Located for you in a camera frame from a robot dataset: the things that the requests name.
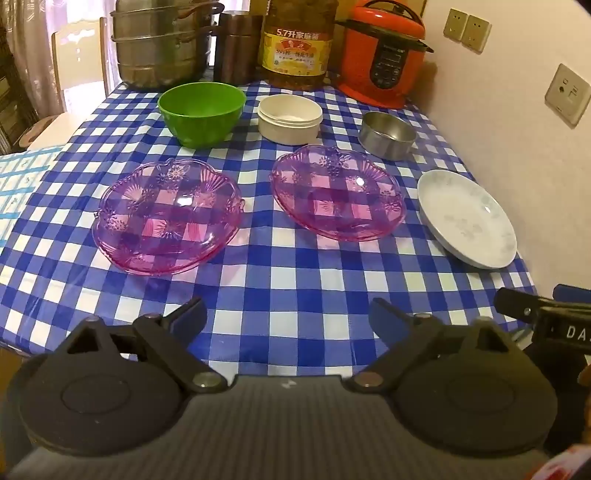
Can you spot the stainless steel steamer pot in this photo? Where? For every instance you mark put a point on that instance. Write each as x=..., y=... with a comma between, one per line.
x=159, y=44

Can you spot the sheer pink curtain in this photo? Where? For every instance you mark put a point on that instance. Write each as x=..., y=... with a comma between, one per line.
x=37, y=41

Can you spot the green plastic bowl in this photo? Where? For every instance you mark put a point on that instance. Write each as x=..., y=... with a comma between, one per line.
x=202, y=110

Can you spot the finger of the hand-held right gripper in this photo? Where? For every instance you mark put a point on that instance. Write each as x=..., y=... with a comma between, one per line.
x=572, y=294
x=517, y=304

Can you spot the red white printed cloth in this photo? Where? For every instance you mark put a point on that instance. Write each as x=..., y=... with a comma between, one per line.
x=565, y=464

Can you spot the large cooking oil bottle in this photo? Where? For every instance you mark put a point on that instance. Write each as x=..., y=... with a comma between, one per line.
x=295, y=50

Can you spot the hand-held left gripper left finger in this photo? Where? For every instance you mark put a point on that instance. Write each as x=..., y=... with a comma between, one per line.
x=194, y=314

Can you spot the pink transparent plastic plate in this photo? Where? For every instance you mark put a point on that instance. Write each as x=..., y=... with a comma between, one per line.
x=339, y=191
x=166, y=217

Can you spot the red electric pressure cooker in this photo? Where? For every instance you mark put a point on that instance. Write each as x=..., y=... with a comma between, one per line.
x=383, y=55

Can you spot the dark shelf rack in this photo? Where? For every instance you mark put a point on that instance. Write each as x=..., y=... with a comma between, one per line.
x=11, y=110

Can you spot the brown metal canister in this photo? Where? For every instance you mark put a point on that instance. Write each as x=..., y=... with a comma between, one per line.
x=238, y=46

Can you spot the light blue patterned cloth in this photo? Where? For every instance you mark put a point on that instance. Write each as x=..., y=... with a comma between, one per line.
x=23, y=184

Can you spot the wooden chair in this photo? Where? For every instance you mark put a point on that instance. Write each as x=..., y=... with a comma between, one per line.
x=78, y=60

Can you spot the white ceramic plate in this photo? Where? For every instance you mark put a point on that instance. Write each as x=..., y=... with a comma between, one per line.
x=466, y=219

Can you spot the cream white ribbed bowl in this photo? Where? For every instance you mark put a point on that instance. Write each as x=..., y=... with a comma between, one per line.
x=288, y=117

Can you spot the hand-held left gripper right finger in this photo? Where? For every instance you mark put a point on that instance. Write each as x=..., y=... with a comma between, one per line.
x=382, y=318

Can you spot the stainless steel bowl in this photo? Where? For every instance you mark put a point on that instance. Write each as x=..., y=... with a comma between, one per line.
x=387, y=136

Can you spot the blue white checkered tablecloth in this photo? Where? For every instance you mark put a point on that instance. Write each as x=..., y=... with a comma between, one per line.
x=277, y=277

